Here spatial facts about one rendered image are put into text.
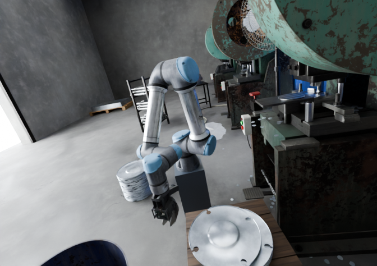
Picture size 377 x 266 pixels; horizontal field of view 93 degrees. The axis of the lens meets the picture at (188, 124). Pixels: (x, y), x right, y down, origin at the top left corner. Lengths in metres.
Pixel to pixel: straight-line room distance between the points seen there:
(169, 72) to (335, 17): 0.57
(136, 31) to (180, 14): 1.80
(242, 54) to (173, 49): 5.53
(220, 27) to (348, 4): 1.81
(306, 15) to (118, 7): 8.00
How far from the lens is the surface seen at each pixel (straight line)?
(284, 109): 1.09
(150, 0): 8.06
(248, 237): 0.86
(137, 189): 1.72
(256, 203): 1.03
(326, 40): 0.62
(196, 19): 7.71
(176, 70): 0.80
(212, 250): 0.84
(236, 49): 2.35
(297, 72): 1.08
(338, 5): 0.63
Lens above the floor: 1.07
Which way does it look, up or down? 20 degrees down
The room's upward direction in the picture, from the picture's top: 12 degrees counter-clockwise
